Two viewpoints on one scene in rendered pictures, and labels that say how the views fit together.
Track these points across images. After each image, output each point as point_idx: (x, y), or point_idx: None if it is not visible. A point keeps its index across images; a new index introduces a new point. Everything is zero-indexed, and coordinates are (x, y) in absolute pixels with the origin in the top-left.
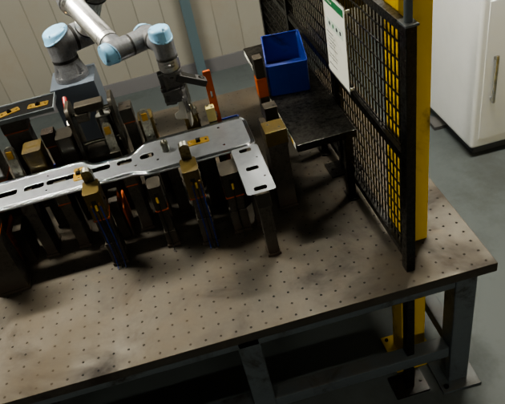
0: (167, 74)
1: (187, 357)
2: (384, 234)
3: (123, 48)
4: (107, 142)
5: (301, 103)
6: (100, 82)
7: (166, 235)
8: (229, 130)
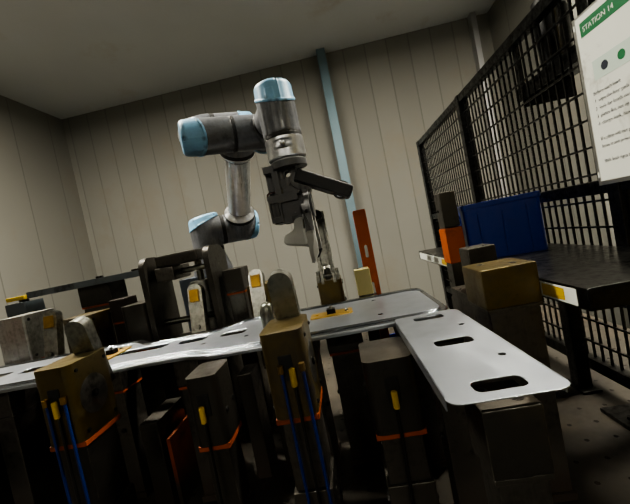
0: (278, 161)
1: None
2: None
3: (213, 123)
4: (190, 315)
5: (542, 257)
6: None
7: None
8: (394, 300)
